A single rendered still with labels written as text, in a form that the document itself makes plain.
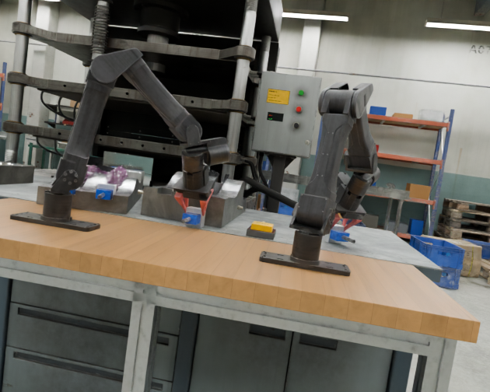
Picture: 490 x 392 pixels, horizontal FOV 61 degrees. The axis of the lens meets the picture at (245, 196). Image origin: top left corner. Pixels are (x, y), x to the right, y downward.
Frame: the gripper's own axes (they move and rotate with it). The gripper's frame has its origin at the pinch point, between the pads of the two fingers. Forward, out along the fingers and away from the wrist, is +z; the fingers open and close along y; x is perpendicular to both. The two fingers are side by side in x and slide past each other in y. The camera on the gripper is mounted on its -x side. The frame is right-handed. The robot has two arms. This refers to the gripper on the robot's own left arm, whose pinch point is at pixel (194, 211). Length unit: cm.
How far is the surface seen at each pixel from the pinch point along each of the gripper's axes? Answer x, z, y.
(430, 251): -273, 209, -153
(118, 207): 1.6, 2.1, 23.9
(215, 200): -6.3, -0.5, -4.2
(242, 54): -99, -20, 10
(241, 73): -97, -11, 10
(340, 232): -8.4, 5.6, -42.5
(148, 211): -2.2, 4.9, 16.1
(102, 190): 3.1, -4.4, 27.3
